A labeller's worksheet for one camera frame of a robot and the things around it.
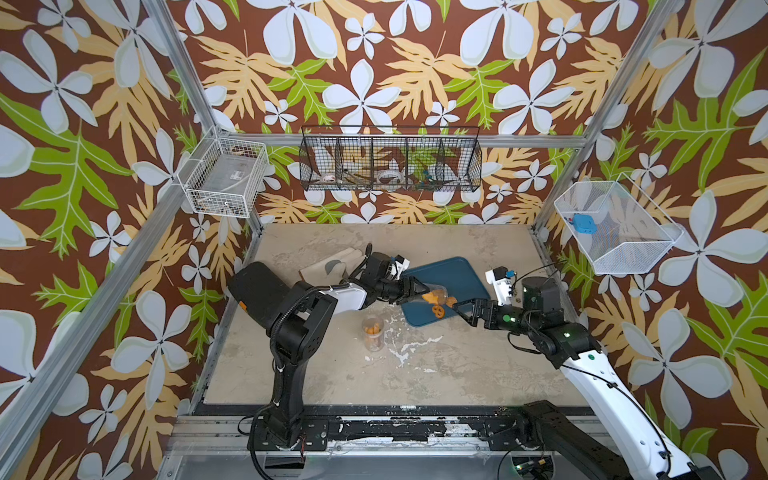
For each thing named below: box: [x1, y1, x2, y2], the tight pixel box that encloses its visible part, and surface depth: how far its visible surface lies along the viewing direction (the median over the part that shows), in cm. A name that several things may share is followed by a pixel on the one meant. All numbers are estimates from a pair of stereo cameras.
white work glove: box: [299, 247, 365, 285], surface depth 109 cm
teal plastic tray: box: [401, 257, 491, 327], surface depth 97 cm
